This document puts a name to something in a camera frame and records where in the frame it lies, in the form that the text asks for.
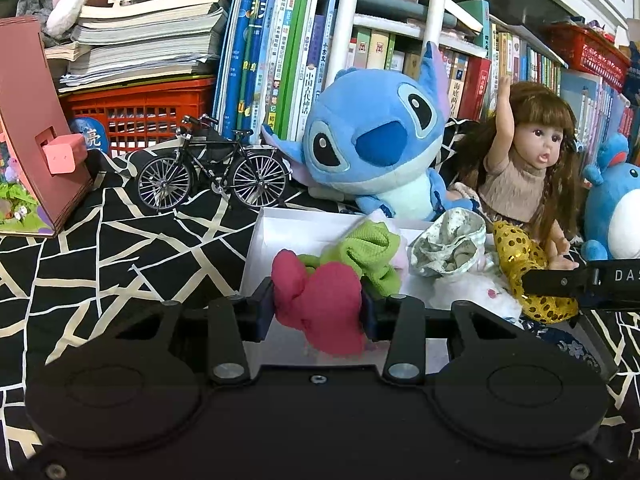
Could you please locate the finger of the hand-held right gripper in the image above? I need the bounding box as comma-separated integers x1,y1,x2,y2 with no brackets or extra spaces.
521,266,593,311

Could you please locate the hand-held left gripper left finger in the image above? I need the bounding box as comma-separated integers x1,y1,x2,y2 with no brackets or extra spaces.
112,276,277,386

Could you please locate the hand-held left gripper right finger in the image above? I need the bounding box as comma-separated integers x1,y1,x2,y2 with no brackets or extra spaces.
360,291,528,385

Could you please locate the yellow sequin fabric pouch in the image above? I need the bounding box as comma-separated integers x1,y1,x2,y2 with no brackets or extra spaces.
491,220,582,324

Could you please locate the red fabric cloth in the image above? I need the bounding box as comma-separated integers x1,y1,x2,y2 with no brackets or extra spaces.
271,249,369,357

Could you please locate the blue floral fabric pouch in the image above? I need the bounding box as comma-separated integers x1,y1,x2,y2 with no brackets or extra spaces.
520,321,602,377

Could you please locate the green waffle fabric cloth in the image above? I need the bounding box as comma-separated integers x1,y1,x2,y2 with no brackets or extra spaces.
299,220,403,297

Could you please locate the white fluffy printed cloth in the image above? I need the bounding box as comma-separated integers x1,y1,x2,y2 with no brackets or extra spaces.
431,254,524,330

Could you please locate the white cardboard box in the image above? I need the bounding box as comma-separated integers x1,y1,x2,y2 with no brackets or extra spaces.
239,206,620,378

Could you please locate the white green patterned fabric cloth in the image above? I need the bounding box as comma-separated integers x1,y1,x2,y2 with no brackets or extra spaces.
409,208,489,279

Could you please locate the round blue white plush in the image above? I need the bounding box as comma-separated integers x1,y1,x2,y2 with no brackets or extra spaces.
579,131,640,262

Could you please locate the long-haired baby doll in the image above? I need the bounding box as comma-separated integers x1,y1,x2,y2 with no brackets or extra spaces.
449,75,584,274

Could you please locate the black model bicycle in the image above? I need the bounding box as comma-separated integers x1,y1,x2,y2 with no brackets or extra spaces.
135,113,293,214

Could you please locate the blue alien plush toy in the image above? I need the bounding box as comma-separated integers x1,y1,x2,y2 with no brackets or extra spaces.
260,40,477,222

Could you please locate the small colourful books row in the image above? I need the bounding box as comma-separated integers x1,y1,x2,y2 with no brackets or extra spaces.
349,0,494,122

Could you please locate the thin colourful books row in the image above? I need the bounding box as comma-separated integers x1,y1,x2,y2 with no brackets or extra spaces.
491,22,563,97

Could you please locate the red plastic basket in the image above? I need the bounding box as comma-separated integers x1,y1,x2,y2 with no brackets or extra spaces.
59,76,217,159

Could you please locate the red mesh basket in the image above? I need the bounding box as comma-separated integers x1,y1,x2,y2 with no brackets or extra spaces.
541,21,632,82

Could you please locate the blue round disc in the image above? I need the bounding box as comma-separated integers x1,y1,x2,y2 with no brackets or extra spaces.
69,116,111,157

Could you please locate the tall blue green books row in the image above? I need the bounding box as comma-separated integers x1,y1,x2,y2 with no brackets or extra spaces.
211,0,339,144

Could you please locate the pink wooden house box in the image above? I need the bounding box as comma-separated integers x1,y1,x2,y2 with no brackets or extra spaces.
0,16,96,237

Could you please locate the stack of flat paperback books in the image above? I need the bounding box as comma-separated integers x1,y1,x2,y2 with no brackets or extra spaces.
44,0,229,95

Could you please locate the grey plush toy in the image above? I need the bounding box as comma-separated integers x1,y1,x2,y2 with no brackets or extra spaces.
16,0,72,50

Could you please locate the white ladder post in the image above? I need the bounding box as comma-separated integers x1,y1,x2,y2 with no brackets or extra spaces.
324,0,364,82
419,0,452,62

